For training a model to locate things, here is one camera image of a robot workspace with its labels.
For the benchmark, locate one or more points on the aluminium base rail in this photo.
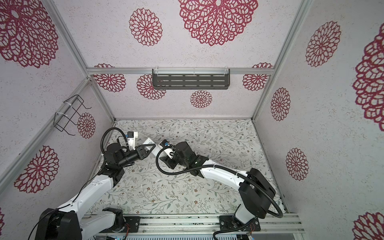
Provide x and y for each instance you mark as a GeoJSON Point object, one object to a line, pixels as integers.
{"type": "Point", "coordinates": [203, 224]}

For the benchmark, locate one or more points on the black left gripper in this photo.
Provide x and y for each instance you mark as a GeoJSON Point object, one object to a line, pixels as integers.
{"type": "Point", "coordinates": [140, 151]}

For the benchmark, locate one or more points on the white remote control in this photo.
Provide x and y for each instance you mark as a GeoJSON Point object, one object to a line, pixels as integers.
{"type": "Point", "coordinates": [151, 148]}

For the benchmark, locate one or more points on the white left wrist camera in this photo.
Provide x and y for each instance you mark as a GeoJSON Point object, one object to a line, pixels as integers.
{"type": "Point", "coordinates": [131, 137]}

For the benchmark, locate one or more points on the dark metal wall shelf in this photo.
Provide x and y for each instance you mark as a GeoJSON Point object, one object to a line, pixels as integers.
{"type": "Point", "coordinates": [191, 80]}

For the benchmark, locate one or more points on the black wire wall basket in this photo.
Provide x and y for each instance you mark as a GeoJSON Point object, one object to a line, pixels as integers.
{"type": "Point", "coordinates": [63, 118]}

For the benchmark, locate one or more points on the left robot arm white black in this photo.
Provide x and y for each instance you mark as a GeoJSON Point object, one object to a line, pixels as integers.
{"type": "Point", "coordinates": [70, 222]}

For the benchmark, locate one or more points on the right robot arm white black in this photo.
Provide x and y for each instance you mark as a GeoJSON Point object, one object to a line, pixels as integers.
{"type": "Point", "coordinates": [256, 192]}

